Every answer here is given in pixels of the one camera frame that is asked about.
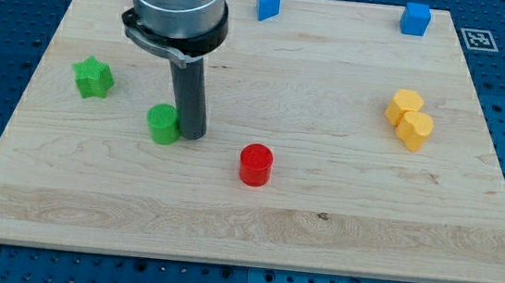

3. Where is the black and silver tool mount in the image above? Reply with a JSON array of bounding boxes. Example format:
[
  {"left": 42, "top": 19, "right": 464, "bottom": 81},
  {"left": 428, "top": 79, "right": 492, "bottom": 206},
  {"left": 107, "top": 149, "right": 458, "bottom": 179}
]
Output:
[{"left": 121, "top": 3, "right": 229, "bottom": 69}]

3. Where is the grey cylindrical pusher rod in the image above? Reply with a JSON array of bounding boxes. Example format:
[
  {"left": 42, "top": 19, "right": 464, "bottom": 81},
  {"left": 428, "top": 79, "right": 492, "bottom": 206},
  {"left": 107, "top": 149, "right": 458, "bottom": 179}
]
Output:
[{"left": 170, "top": 57, "right": 207, "bottom": 141}]

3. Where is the green cylinder block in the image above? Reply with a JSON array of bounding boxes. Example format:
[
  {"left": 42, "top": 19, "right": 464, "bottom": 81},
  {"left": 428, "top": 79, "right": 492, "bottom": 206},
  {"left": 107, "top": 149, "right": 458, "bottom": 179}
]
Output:
[{"left": 147, "top": 103, "right": 180, "bottom": 145}]

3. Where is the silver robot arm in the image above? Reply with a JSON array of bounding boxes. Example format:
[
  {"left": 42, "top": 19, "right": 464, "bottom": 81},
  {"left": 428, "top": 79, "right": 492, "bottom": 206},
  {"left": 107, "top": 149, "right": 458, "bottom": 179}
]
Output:
[{"left": 121, "top": 0, "right": 229, "bottom": 141}]

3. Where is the wooden board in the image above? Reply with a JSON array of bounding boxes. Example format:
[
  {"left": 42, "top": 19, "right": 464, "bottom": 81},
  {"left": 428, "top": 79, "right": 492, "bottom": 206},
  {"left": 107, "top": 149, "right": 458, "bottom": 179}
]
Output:
[{"left": 0, "top": 0, "right": 505, "bottom": 283}]

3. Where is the green star block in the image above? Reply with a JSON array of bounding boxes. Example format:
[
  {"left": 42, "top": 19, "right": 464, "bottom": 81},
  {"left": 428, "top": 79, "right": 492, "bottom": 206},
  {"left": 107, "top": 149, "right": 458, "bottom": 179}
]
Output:
[{"left": 72, "top": 55, "right": 114, "bottom": 99}]

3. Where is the blue triangle block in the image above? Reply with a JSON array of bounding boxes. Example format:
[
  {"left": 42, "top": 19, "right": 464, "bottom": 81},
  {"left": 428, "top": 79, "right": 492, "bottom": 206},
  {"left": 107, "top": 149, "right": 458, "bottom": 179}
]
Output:
[{"left": 256, "top": 0, "right": 281, "bottom": 21}]

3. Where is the red cylinder block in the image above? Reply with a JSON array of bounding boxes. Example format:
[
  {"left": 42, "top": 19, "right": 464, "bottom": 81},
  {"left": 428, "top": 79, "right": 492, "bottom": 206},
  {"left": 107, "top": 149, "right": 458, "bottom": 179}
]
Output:
[{"left": 239, "top": 143, "right": 274, "bottom": 187}]

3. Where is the yellow hexagon block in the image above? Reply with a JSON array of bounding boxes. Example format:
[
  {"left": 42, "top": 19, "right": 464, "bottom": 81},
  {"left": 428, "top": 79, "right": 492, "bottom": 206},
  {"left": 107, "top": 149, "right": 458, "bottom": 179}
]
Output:
[{"left": 384, "top": 89, "right": 425, "bottom": 127}]

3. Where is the yellow heart block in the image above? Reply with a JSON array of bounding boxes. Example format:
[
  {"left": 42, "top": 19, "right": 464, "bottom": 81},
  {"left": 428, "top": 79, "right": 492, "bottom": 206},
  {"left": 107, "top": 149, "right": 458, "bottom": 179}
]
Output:
[{"left": 395, "top": 111, "right": 435, "bottom": 153}]

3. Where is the blue cube block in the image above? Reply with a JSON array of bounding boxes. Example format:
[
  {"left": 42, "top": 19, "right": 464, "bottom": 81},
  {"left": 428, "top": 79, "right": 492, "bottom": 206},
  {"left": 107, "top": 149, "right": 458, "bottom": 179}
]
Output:
[{"left": 400, "top": 2, "right": 432, "bottom": 36}]

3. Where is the white fiducial marker tag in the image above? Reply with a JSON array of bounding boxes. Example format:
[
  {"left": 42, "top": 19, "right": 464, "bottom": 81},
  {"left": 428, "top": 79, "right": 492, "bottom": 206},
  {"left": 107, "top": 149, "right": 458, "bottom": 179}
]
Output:
[{"left": 461, "top": 28, "right": 499, "bottom": 53}]

